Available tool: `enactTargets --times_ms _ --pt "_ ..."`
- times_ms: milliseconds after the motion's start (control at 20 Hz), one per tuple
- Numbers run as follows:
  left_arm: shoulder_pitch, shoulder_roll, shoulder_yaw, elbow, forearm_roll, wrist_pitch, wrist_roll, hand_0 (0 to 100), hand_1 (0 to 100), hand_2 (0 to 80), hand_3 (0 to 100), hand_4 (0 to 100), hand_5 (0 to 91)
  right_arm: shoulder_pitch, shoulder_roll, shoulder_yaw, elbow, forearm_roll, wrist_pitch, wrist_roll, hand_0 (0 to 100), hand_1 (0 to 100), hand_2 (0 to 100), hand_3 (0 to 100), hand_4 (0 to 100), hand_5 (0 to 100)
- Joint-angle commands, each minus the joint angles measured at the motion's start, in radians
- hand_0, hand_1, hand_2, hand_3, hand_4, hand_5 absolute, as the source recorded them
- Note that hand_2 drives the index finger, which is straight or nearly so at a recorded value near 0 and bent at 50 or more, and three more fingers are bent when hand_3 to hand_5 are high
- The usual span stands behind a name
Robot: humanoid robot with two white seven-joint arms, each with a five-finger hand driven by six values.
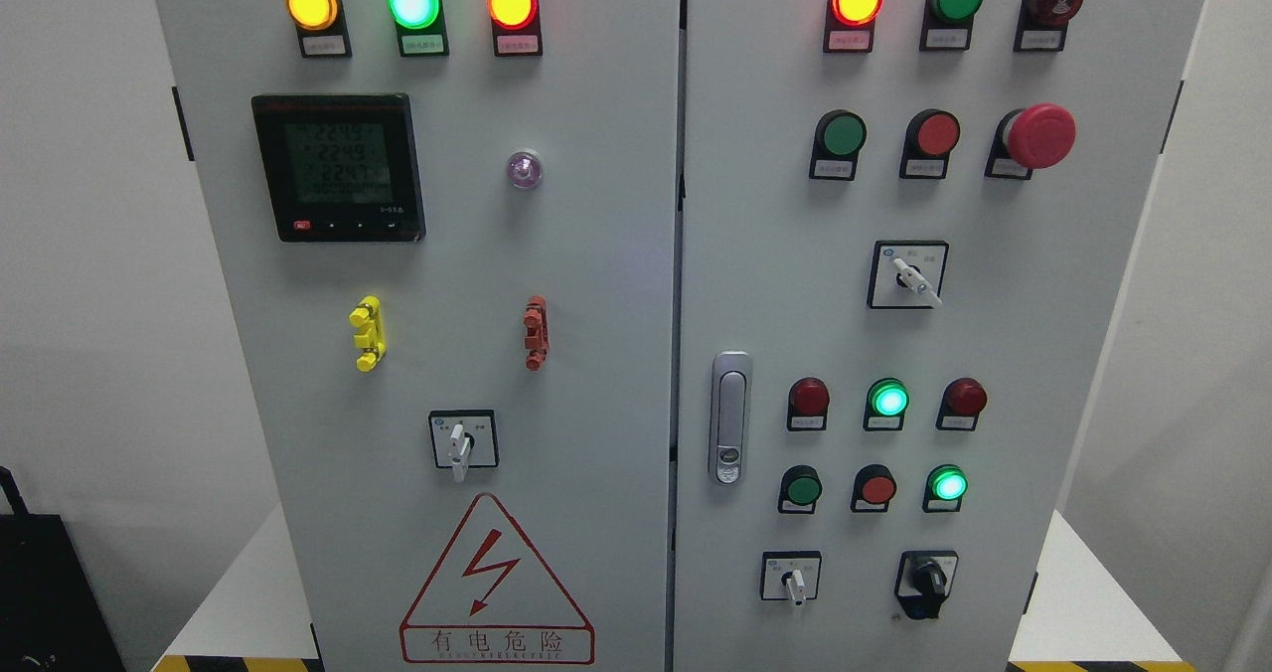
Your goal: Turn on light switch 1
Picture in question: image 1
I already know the white rotary switch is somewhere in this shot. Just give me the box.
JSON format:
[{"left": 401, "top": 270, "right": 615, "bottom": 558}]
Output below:
[
  {"left": 868, "top": 241, "right": 949, "bottom": 309},
  {"left": 759, "top": 550, "right": 822, "bottom": 607}
]

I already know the red emergency stop mushroom button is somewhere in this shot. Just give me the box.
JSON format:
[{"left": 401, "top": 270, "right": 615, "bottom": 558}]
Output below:
[{"left": 983, "top": 104, "right": 1077, "bottom": 179}]

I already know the dark red lamp left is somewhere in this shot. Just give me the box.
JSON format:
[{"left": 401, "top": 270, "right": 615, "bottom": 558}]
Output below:
[{"left": 786, "top": 377, "right": 831, "bottom": 431}]

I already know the green push button upper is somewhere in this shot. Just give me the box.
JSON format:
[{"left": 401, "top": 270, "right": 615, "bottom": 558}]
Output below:
[{"left": 808, "top": 109, "right": 868, "bottom": 179}]

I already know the dark red lamp right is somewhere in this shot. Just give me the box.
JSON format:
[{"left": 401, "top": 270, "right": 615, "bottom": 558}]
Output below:
[{"left": 935, "top": 377, "right": 990, "bottom": 431}]

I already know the white rotary switch upper right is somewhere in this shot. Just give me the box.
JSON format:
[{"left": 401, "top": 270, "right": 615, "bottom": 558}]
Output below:
[{"left": 868, "top": 241, "right": 949, "bottom": 309}]

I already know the green indicator lamp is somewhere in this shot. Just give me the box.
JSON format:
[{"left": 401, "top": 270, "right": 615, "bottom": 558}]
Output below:
[
  {"left": 387, "top": 0, "right": 449, "bottom": 59},
  {"left": 918, "top": 0, "right": 983, "bottom": 52}
]

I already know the red electric hazard warning sticker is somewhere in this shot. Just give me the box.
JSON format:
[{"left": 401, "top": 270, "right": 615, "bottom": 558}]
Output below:
[{"left": 399, "top": 493, "right": 597, "bottom": 666}]

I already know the yellow indicator lamp top left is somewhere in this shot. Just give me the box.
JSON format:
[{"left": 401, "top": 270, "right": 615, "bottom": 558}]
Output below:
[{"left": 285, "top": 0, "right": 354, "bottom": 59}]

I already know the silver cabinet door handle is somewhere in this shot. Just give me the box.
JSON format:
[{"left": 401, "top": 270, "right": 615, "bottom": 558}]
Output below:
[{"left": 709, "top": 351, "right": 750, "bottom": 485}]

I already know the red push button lower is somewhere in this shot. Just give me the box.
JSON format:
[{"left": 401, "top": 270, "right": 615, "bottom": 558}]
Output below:
[{"left": 850, "top": 463, "right": 895, "bottom": 513}]

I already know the lit green lamp middle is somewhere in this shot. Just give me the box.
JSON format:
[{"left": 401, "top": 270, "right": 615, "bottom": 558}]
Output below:
[{"left": 862, "top": 377, "right": 909, "bottom": 431}]

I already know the black digital power meter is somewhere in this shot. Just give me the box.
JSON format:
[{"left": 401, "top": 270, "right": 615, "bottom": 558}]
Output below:
[{"left": 251, "top": 92, "right": 426, "bottom": 243}]

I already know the green indicator lamp top left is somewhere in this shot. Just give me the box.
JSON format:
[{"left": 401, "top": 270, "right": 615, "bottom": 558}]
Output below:
[{"left": 387, "top": 0, "right": 449, "bottom": 59}]

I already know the white rotary switch door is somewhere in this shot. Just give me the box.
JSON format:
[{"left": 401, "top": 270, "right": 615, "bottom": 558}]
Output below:
[{"left": 427, "top": 410, "right": 500, "bottom": 484}]

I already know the clear small light bulb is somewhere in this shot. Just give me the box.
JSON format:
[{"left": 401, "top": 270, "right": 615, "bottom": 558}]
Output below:
[{"left": 506, "top": 148, "right": 544, "bottom": 188}]

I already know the lit red indicator right door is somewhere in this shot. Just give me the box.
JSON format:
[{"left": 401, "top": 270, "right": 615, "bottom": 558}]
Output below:
[{"left": 822, "top": 0, "right": 884, "bottom": 53}]

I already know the lit green push button lower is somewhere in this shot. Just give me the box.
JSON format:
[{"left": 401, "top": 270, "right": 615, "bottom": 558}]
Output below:
[{"left": 922, "top": 463, "right": 969, "bottom": 513}]

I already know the white rotary switch lower right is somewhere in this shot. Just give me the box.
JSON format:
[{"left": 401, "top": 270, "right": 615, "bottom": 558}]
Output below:
[{"left": 759, "top": 550, "right": 822, "bottom": 607}]

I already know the black selector knob switch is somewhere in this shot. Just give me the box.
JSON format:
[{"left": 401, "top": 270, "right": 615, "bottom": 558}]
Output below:
[{"left": 894, "top": 550, "right": 959, "bottom": 619}]

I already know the dark red buzzer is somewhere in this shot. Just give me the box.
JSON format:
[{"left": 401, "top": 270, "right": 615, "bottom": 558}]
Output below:
[{"left": 1014, "top": 0, "right": 1084, "bottom": 53}]

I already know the grey left cabinet door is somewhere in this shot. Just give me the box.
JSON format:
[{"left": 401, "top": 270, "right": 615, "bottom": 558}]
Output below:
[{"left": 156, "top": 0, "right": 681, "bottom": 671}]

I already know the red push button upper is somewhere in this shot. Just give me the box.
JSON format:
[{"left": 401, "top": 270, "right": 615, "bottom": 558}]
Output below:
[{"left": 898, "top": 107, "right": 960, "bottom": 179}]

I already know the red push button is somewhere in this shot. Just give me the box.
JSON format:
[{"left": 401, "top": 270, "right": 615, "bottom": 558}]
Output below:
[
  {"left": 898, "top": 107, "right": 960, "bottom": 179},
  {"left": 850, "top": 463, "right": 895, "bottom": 513}
]

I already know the grey right cabinet door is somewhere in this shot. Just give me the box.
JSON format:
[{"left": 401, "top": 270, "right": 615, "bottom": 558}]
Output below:
[{"left": 673, "top": 0, "right": 1205, "bottom": 671}]

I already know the red-orange indicator lamp left door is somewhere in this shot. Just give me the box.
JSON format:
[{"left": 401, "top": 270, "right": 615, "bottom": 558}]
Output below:
[{"left": 487, "top": 0, "right": 544, "bottom": 57}]

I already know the green indicator lamp top right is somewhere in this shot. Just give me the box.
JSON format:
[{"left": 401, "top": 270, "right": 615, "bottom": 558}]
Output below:
[{"left": 918, "top": 0, "right": 983, "bottom": 52}]

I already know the grey cabinet door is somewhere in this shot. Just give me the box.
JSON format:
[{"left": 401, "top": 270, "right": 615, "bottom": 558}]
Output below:
[
  {"left": 156, "top": 0, "right": 681, "bottom": 671},
  {"left": 673, "top": 0, "right": 1205, "bottom": 671}
]

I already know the dark red lamp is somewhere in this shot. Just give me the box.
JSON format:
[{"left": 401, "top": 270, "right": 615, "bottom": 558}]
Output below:
[
  {"left": 786, "top": 377, "right": 831, "bottom": 431},
  {"left": 935, "top": 377, "right": 990, "bottom": 431}
]

